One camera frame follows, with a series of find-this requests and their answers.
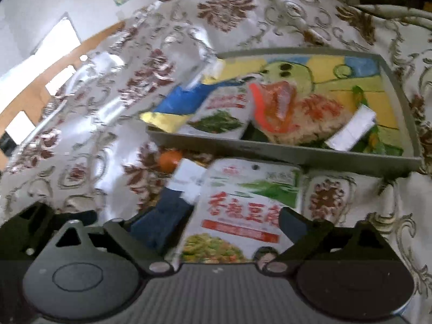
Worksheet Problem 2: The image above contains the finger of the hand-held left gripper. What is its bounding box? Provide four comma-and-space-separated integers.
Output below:
158, 186, 195, 240
0, 202, 98, 263

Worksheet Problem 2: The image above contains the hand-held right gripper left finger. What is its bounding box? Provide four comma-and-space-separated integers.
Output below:
34, 209, 173, 275

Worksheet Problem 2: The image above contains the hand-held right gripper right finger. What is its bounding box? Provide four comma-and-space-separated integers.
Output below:
266, 207, 402, 274

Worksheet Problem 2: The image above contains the orange snack packet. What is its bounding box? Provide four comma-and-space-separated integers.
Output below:
157, 150, 207, 206

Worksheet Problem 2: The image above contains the white pouch with portrait print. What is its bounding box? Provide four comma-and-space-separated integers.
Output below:
175, 158, 303, 264

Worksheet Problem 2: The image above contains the grey rectangular tray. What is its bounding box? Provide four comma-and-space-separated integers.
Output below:
145, 49, 425, 177

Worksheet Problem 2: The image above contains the white pouch with greens print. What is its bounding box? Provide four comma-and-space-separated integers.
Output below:
187, 88, 253, 140

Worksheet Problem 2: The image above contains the green stick snack packet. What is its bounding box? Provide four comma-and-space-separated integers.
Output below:
328, 85, 404, 157

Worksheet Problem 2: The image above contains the clear red-orange snack packet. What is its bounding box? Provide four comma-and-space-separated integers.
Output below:
249, 81, 299, 136

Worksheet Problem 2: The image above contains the floral printed blanket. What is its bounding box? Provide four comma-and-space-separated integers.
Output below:
0, 0, 432, 324

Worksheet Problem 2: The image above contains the clear noodle snack packet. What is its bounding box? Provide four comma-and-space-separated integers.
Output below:
265, 93, 353, 146

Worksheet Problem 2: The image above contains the cartoon print snack bag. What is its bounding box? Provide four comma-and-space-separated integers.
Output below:
139, 56, 406, 157

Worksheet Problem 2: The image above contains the wooden bed frame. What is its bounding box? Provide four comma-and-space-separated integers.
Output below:
0, 20, 126, 171

